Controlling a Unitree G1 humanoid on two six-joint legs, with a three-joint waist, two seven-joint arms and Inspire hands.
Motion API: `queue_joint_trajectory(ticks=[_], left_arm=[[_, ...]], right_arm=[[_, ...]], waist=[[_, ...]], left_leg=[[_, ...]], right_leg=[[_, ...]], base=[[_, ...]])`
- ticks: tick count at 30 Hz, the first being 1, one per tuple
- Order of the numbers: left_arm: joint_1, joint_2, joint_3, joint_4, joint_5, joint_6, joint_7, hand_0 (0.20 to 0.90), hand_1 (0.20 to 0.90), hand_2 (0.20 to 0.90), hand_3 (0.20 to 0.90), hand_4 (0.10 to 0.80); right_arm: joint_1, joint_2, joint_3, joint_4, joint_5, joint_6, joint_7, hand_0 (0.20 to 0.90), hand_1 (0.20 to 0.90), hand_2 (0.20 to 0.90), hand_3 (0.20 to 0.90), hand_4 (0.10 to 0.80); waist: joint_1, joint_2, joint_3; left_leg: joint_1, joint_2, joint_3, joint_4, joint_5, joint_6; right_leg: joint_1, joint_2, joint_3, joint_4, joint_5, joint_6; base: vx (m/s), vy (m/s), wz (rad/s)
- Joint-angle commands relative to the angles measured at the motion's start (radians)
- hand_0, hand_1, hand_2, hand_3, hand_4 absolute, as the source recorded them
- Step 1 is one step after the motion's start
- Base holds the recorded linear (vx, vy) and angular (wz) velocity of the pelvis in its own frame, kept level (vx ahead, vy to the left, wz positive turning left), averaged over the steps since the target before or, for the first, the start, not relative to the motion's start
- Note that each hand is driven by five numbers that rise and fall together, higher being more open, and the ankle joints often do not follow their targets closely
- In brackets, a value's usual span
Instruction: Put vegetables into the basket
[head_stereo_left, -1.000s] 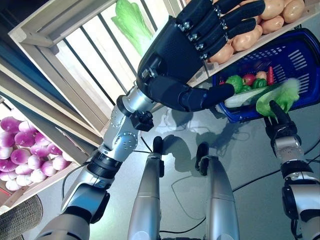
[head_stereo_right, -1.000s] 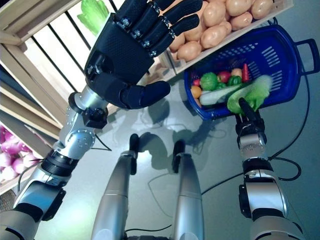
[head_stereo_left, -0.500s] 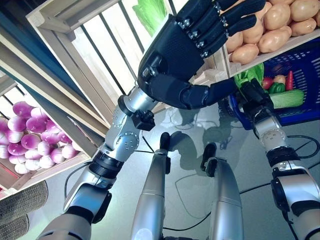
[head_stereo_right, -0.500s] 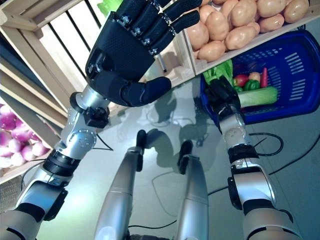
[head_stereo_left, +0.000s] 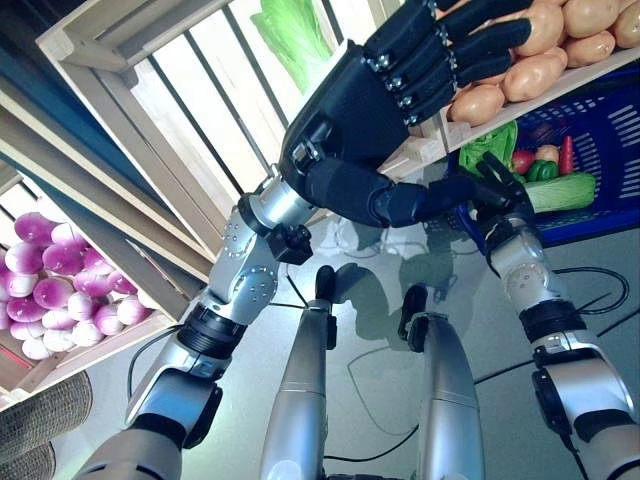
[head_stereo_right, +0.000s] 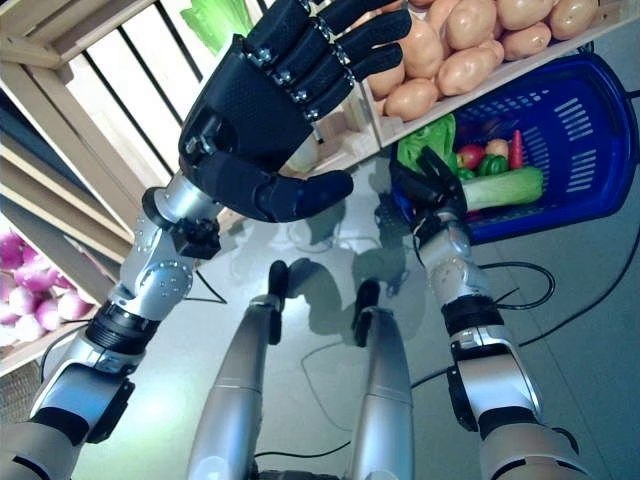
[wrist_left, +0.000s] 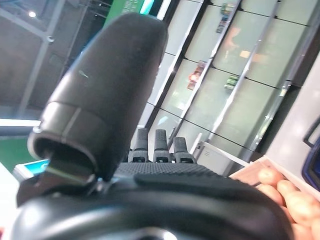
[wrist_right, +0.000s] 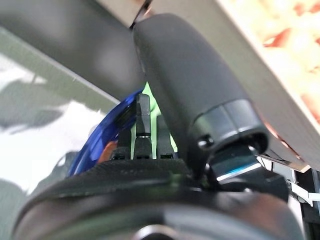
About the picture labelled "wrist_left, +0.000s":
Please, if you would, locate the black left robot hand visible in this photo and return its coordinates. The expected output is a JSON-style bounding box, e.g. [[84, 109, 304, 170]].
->
[[9, 12, 295, 240]]

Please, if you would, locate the blue plastic shopping basket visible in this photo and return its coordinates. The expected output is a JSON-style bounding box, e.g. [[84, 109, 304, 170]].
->
[[301, 117, 320, 186]]

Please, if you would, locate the red brown package stack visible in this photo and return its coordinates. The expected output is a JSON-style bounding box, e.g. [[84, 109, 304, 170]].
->
[[187, 59, 208, 91]]

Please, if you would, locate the green package stack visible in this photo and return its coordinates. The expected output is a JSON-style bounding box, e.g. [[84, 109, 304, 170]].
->
[[223, 74, 238, 92]]

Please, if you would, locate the white low cabinet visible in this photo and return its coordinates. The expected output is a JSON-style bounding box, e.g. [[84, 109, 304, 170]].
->
[[189, 132, 251, 176]]

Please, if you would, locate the wooden potato crate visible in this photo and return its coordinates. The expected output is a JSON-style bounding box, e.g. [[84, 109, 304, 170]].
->
[[228, 154, 320, 201]]

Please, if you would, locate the green wall sign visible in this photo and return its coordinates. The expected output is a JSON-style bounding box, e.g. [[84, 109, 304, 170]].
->
[[107, 0, 151, 16]]

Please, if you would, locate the glass shelf wall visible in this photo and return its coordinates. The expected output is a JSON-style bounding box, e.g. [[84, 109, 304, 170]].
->
[[139, 0, 320, 161]]

